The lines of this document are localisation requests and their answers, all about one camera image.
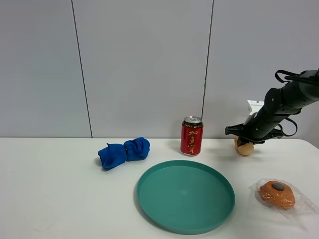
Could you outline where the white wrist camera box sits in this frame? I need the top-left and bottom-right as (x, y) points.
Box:
(247, 100), (264, 116)

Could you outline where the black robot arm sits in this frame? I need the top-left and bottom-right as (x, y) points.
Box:
(225, 70), (319, 145)

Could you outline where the teal round plate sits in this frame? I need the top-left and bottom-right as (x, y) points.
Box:
(135, 160), (235, 235)

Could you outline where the blue rolled cloth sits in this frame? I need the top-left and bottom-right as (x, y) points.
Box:
(98, 137), (150, 170)

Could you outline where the orange bun in plastic wrapper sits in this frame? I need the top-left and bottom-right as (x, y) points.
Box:
(247, 178), (319, 231)

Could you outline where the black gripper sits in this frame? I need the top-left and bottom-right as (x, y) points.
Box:
(225, 112), (282, 147)

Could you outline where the red beverage can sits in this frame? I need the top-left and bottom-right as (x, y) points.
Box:
(180, 116), (203, 156)

